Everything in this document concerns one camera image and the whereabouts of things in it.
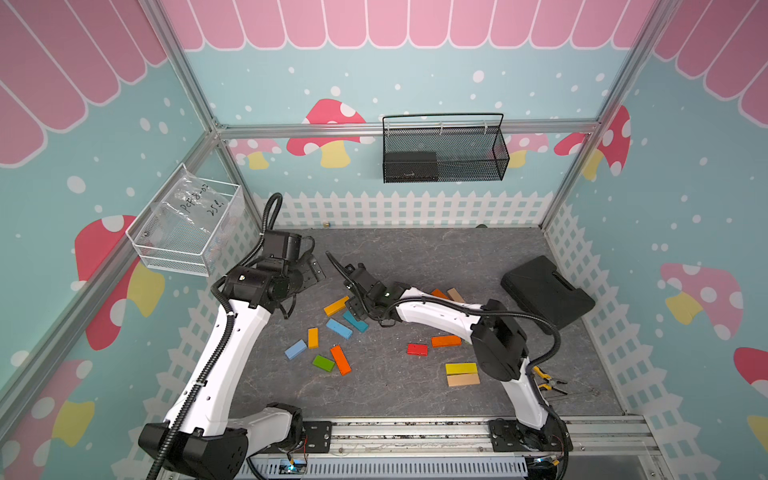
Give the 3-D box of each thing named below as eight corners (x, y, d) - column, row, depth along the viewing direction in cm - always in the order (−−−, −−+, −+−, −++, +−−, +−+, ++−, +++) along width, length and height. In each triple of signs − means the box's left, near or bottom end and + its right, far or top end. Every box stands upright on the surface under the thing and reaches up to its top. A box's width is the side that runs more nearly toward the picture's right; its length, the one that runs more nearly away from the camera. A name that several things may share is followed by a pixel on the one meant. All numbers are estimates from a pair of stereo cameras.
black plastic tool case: (545, 338, 93) (552, 330, 89) (497, 284, 106) (501, 275, 101) (589, 311, 99) (598, 302, 95) (539, 263, 112) (545, 254, 107)
